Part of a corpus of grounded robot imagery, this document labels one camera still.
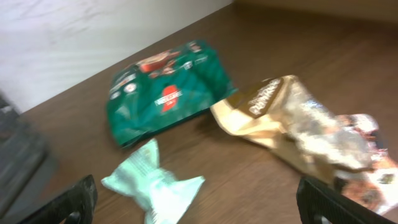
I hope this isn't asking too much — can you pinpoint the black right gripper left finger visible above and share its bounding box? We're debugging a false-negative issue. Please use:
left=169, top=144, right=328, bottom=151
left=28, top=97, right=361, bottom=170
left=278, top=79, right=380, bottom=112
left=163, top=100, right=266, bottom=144
left=19, top=175, right=98, bottom=224

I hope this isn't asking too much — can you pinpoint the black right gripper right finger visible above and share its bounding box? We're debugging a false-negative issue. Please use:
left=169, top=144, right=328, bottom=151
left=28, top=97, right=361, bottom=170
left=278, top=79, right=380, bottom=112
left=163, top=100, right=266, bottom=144
left=296, top=177, right=395, bottom=224

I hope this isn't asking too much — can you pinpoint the mint green snack wrapper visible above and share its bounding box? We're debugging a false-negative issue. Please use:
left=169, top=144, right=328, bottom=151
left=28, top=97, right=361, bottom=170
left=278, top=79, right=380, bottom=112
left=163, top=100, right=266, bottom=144
left=101, top=139, right=205, bottom=224

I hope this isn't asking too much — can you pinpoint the beige brown snack bag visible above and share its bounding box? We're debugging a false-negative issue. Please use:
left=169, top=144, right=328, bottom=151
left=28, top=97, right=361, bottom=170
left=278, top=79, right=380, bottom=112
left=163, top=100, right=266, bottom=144
left=211, top=75, right=397, bottom=215

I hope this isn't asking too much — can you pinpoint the green Nescafe coffee bag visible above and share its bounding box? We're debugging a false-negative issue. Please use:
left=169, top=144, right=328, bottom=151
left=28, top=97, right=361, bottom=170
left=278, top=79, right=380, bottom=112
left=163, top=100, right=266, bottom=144
left=106, top=40, right=236, bottom=147

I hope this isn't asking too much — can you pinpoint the grey plastic lattice basket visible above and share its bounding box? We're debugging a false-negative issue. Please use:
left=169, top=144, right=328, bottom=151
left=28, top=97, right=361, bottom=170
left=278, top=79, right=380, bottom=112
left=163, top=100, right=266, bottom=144
left=1, top=98, right=47, bottom=217

